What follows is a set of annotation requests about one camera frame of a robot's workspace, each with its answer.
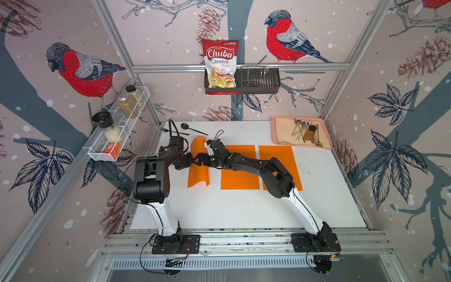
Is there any orange paper sheet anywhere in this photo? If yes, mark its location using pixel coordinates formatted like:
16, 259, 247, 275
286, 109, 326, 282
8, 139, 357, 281
187, 136, 210, 189
258, 146, 303, 191
221, 145, 260, 190

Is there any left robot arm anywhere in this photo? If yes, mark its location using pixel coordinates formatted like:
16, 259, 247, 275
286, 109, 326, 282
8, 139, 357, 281
133, 146, 193, 247

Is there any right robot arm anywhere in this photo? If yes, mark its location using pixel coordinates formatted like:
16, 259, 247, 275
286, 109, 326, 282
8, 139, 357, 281
197, 139, 332, 249

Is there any black spoon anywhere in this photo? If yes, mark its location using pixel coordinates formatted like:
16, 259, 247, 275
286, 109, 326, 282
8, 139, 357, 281
181, 123, 208, 136

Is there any black fork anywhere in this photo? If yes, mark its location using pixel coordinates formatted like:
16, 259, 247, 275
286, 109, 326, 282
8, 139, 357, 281
159, 127, 189, 136

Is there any small red packet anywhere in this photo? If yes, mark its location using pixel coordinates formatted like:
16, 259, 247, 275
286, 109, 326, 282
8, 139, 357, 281
105, 143, 121, 159

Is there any brown spice jar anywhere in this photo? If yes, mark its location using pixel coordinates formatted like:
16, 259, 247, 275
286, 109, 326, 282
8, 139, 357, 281
118, 94, 138, 119

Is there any tan spice jar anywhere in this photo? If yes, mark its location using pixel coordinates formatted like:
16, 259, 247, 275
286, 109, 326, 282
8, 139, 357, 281
125, 85, 144, 108

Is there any black lid rice jar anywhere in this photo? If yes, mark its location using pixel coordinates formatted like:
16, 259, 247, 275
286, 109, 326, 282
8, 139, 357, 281
92, 111, 124, 144

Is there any small amber bottle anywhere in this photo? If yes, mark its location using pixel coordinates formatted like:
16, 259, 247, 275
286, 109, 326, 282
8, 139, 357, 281
304, 125, 317, 141

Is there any pink tray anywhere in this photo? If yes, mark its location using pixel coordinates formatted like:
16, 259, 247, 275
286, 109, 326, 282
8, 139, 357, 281
269, 115, 334, 150

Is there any red cassava chips bag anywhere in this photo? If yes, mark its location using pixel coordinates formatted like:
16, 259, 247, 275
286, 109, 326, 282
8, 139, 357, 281
201, 39, 239, 95

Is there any left black corrugated cable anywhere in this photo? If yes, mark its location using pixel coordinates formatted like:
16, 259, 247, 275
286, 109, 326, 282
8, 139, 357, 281
167, 119, 190, 152

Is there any clear acrylic wall shelf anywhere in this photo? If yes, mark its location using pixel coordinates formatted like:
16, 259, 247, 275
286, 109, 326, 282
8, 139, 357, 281
88, 86, 150, 163

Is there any black wire wall basket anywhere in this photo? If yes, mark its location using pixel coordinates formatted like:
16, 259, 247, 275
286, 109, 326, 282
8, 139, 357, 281
204, 67, 281, 95

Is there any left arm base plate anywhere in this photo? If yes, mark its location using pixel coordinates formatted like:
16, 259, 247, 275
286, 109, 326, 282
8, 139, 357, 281
150, 235, 201, 255

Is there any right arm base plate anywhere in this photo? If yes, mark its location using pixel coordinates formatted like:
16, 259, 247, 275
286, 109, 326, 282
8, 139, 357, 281
291, 233, 341, 253

